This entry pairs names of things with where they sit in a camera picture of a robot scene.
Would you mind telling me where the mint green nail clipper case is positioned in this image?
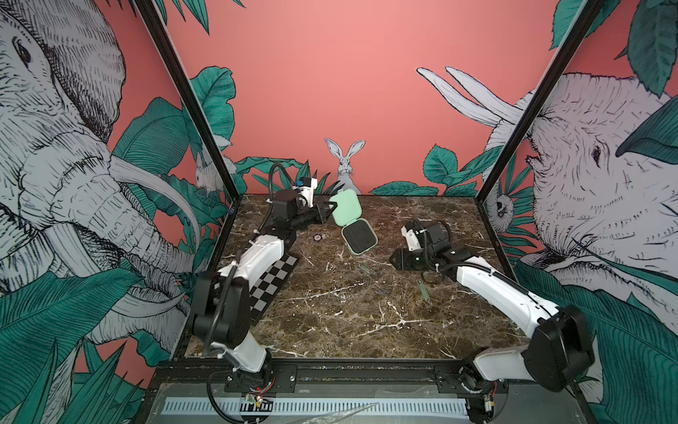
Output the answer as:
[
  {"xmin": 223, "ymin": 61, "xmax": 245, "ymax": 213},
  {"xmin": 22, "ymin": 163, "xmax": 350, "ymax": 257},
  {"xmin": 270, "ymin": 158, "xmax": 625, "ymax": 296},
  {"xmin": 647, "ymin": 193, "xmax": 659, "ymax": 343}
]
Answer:
[{"xmin": 329, "ymin": 189, "xmax": 378, "ymax": 255}]

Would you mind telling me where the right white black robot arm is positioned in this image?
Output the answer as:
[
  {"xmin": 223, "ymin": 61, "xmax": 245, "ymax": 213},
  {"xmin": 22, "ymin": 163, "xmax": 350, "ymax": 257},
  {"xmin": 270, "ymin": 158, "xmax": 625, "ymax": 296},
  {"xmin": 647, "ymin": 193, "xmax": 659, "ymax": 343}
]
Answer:
[{"xmin": 389, "ymin": 220, "xmax": 595, "ymax": 392}]

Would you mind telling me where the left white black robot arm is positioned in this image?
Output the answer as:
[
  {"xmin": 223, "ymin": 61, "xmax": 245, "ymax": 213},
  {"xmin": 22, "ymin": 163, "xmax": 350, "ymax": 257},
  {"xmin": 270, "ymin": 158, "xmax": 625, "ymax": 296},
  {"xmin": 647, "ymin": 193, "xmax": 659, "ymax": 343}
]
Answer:
[{"xmin": 187, "ymin": 188, "xmax": 337, "ymax": 374}]

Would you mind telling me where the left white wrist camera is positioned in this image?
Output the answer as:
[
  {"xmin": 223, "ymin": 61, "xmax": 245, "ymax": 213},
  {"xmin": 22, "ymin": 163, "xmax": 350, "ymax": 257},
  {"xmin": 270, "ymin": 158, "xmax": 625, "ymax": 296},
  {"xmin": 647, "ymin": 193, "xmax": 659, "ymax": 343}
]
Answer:
[{"xmin": 296, "ymin": 177, "xmax": 318, "ymax": 208}]

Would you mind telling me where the black front mounting rail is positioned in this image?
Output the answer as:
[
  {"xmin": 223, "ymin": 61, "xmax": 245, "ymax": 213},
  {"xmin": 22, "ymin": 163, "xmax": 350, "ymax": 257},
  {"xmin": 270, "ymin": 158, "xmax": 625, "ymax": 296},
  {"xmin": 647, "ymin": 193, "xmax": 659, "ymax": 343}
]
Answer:
[{"xmin": 150, "ymin": 357, "xmax": 576, "ymax": 396}]

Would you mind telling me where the white slotted cable duct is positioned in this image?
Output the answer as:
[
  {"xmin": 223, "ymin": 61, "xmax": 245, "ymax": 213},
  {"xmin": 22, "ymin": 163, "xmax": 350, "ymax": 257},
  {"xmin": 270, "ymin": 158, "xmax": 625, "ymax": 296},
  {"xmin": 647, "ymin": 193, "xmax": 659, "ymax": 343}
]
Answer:
[{"xmin": 160, "ymin": 396, "xmax": 471, "ymax": 418}]

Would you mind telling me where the left black frame post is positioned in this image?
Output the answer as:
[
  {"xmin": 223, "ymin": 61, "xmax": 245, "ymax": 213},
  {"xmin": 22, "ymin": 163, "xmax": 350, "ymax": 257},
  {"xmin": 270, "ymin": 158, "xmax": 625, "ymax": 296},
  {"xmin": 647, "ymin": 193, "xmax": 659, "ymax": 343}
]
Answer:
[{"xmin": 131, "ymin": 0, "xmax": 242, "ymax": 201}]

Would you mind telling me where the black frame post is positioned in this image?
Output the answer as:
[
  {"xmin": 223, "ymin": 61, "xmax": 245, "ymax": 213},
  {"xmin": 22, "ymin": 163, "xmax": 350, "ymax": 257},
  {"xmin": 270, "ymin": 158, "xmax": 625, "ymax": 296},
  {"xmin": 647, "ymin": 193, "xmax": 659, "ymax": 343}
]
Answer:
[
  {"xmin": 131, "ymin": 0, "xmax": 242, "ymax": 201},
  {"xmin": 475, "ymin": 0, "xmax": 606, "ymax": 202}
]

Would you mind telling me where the right black frame post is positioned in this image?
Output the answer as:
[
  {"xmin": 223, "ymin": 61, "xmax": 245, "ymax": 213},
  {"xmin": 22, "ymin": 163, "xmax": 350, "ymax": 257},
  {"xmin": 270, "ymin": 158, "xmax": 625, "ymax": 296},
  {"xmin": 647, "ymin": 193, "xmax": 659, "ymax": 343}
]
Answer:
[{"xmin": 475, "ymin": 0, "xmax": 606, "ymax": 202}]

